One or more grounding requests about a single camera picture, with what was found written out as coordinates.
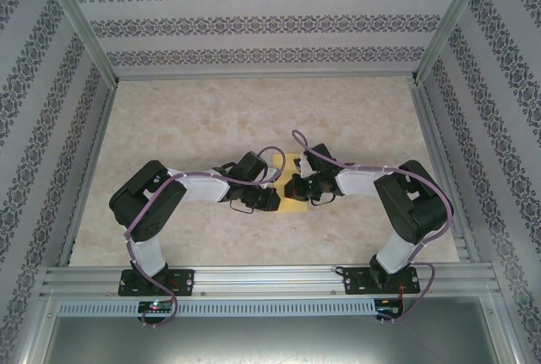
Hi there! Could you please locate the yellow paper sheet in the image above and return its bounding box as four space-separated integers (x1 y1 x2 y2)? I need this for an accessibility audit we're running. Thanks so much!
270 152 309 215

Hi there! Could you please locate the grey metal sheet panel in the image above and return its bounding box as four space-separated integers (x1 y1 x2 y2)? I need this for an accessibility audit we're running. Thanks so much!
25 296 521 364

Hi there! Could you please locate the left circuit board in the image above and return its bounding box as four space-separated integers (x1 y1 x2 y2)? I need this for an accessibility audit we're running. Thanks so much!
138 301 172 313

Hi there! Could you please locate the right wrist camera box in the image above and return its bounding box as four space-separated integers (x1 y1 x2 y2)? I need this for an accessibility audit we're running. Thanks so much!
294 151 313 179

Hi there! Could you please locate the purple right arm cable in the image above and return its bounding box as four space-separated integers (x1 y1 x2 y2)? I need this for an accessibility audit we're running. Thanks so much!
291 128 456 323

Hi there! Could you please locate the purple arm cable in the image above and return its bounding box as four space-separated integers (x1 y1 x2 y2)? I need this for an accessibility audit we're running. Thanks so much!
123 145 288 329
291 128 456 323

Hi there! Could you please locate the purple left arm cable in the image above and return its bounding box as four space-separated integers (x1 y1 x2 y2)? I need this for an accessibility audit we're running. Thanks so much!
123 145 288 329

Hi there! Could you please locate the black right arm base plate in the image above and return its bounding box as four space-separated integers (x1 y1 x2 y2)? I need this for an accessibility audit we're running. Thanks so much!
342 265 422 296

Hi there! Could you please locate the aluminium mounting rail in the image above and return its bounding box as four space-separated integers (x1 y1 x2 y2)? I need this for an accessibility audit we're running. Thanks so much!
40 264 504 297

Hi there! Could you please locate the aluminium table side rail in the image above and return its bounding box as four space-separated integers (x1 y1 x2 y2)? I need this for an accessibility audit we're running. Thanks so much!
407 76 483 263
57 83 119 268

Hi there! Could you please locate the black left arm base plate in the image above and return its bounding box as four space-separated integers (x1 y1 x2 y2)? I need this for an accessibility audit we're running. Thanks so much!
117 268 196 297

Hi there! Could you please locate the slotted grey cable duct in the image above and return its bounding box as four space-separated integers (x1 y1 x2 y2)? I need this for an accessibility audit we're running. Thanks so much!
57 299 377 317

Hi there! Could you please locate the aluminium frame post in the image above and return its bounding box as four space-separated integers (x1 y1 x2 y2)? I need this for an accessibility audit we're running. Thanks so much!
40 0 119 86
412 0 498 84

